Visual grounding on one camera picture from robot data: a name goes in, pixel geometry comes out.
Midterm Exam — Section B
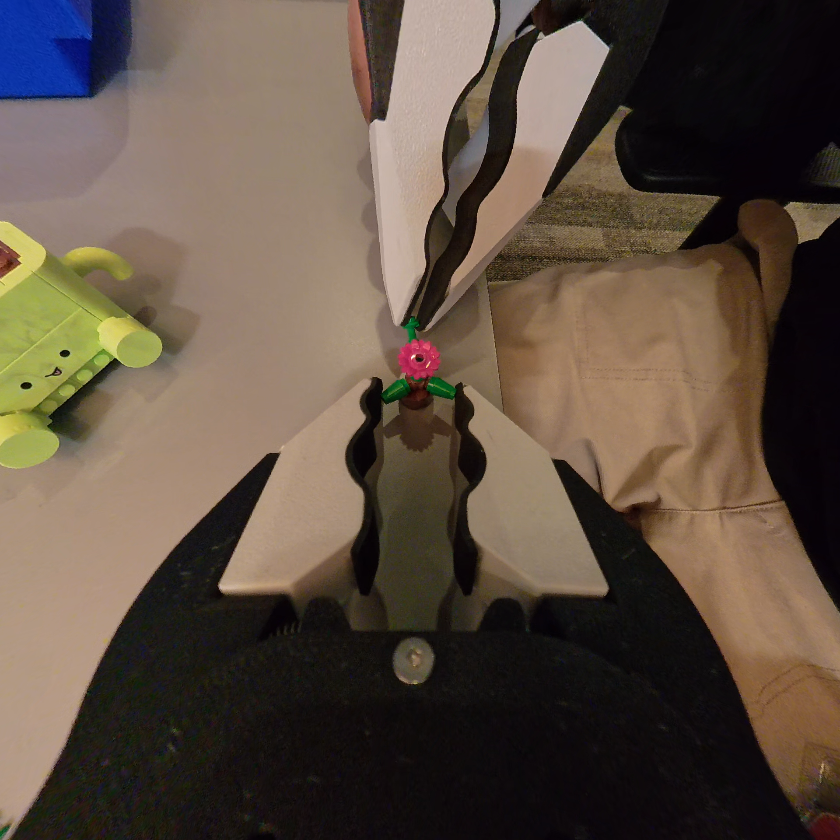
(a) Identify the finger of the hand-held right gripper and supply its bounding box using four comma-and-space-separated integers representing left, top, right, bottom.
417, 21, 610, 332
369, 0, 501, 327

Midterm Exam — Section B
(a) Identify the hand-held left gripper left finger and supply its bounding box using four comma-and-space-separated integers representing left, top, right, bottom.
218, 377, 386, 618

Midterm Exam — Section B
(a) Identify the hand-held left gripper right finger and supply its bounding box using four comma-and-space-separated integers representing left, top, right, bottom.
451, 384, 610, 614

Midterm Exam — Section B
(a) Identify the pink toy brick flower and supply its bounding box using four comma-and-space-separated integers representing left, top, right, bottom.
381, 338, 457, 411

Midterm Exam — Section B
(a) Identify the person's right hand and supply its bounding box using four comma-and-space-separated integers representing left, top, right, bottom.
348, 0, 376, 123

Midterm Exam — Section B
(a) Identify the black office chair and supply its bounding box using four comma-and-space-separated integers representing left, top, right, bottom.
617, 108, 840, 253

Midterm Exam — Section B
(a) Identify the lime green toy brick pot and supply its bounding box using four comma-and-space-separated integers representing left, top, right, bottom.
0, 222, 164, 470

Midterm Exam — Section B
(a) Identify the labelled blue plastic bin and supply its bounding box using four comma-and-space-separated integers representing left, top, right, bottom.
0, 0, 132, 99

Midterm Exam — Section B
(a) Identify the clear bag of toy pieces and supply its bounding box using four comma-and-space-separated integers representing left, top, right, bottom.
784, 742, 840, 840

